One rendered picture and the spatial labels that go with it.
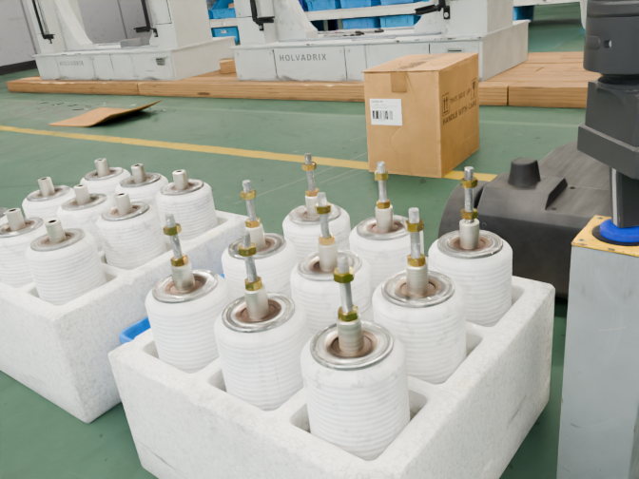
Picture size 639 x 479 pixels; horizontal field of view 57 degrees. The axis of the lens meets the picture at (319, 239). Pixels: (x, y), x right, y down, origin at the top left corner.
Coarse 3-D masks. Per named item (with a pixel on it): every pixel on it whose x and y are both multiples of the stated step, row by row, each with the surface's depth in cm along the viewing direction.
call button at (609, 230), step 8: (600, 224) 54; (608, 224) 54; (600, 232) 54; (608, 232) 53; (616, 232) 52; (624, 232) 52; (632, 232) 52; (616, 240) 52; (624, 240) 52; (632, 240) 52
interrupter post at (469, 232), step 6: (462, 222) 68; (474, 222) 68; (462, 228) 68; (468, 228) 68; (474, 228) 68; (462, 234) 68; (468, 234) 68; (474, 234) 68; (462, 240) 69; (468, 240) 68; (474, 240) 68; (462, 246) 69; (468, 246) 68; (474, 246) 68
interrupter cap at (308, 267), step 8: (312, 256) 71; (352, 256) 70; (304, 264) 69; (312, 264) 69; (352, 264) 68; (360, 264) 67; (304, 272) 67; (312, 272) 67; (320, 272) 67; (328, 272) 67; (320, 280) 65; (328, 280) 65
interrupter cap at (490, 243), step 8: (456, 232) 72; (480, 232) 72; (488, 232) 71; (440, 240) 71; (448, 240) 70; (456, 240) 71; (480, 240) 70; (488, 240) 69; (496, 240) 69; (440, 248) 69; (448, 248) 69; (456, 248) 69; (464, 248) 69; (480, 248) 68; (488, 248) 67; (496, 248) 67; (456, 256) 67; (464, 256) 66; (472, 256) 66; (480, 256) 66; (488, 256) 66
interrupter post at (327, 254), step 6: (318, 246) 67; (324, 246) 66; (330, 246) 66; (336, 246) 67; (324, 252) 67; (330, 252) 67; (336, 252) 67; (324, 258) 67; (330, 258) 67; (336, 258) 67; (324, 264) 67; (330, 264) 67; (336, 264) 68
